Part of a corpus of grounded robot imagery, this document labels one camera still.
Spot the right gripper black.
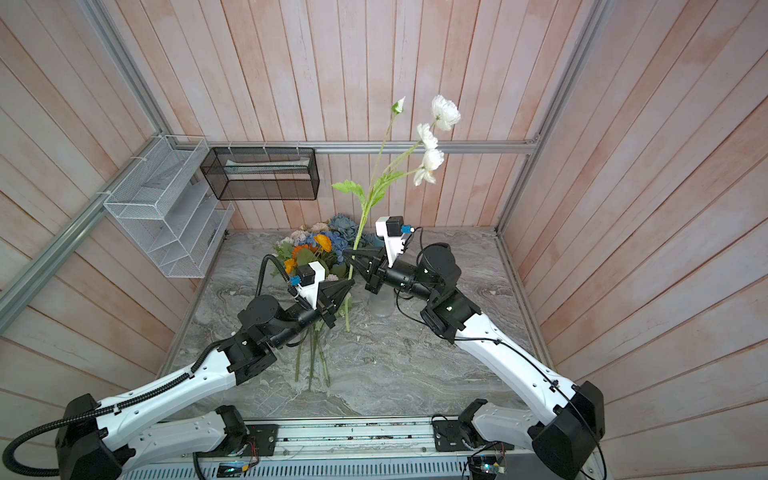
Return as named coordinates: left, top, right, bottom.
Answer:
left=347, top=250, right=439, bottom=308

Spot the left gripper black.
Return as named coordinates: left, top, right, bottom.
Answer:
left=269, top=276, right=354, bottom=348

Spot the yellow poppy flower stem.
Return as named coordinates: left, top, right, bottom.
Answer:
left=283, top=232, right=335, bottom=276

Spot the clear glass vase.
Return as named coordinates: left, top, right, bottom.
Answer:
left=368, top=285, right=396, bottom=318

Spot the white ranunculus flower stem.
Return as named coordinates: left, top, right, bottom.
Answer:
left=331, top=94, right=462, bottom=333

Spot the blue hydrangea flower stem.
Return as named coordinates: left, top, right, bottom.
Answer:
left=302, top=230, right=349, bottom=266

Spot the orange gerbera flower stem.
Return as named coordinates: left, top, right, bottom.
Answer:
left=292, top=245, right=321, bottom=268

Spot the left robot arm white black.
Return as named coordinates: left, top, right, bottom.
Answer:
left=55, top=280, right=354, bottom=479

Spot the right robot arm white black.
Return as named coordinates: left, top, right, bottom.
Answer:
left=344, top=243, right=605, bottom=479

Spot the dusty blue flower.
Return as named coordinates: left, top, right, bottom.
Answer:
left=328, top=214, right=384, bottom=248

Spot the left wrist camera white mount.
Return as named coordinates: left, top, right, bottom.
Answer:
left=291, top=261, right=326, bottom=310

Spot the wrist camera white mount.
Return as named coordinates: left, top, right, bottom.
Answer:
left=375, top=216, right=415, bottom=267
left=291, top=261, right=326, bottom=310

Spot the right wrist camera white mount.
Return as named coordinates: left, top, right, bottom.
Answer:
left=375, top=216, right=415, bottom=267

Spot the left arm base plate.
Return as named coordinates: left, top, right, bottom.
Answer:
left=219, top=424, right=279, bottom=457

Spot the black mesh wall basket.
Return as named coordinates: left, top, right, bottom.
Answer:
left=201, top=146, right=320, bottom=201

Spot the aluminium front rail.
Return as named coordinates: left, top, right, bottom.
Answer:
left=126, top=416, right=554, bottom=479

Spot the white wire mesh shelf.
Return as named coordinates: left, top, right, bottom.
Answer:
left=104, top=135, right=234, bottom=279

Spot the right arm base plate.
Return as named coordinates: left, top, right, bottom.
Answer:
left=430, top=415, right=491, bottom=452

